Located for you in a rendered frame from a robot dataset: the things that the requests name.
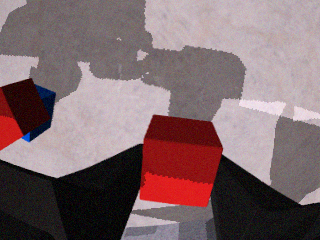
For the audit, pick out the red cube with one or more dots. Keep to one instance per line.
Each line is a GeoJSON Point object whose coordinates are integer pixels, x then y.
{"type": "Point", "coordinates": [180, 161]}
{"type": "Point", "coordinates": [21, 111]}

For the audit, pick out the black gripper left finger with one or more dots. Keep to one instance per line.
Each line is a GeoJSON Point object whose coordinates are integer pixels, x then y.
{"type": "Point", "coordinates": [91, 204]}

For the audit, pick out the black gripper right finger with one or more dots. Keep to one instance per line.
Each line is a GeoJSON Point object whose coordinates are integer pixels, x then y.
{"type": "Point", "coordinates": [245, 208]}

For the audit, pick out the blue cube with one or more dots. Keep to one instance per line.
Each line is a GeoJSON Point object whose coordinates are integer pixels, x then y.
{"type": "Point", "coordinates": [48, 98]}

